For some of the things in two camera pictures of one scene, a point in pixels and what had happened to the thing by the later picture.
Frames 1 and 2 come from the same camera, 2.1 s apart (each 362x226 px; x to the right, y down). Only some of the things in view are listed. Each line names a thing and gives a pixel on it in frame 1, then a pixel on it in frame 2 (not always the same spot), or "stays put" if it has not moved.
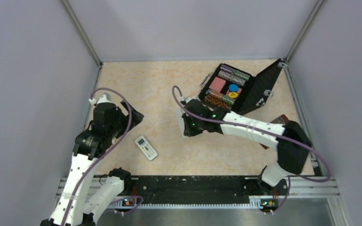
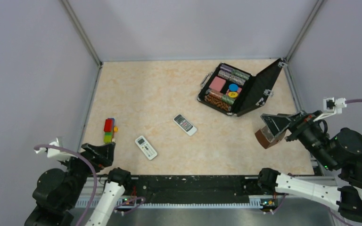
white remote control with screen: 147,149 stays put
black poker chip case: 241,92 stays put
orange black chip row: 215,98 stays put
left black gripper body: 124,120 to 100,160
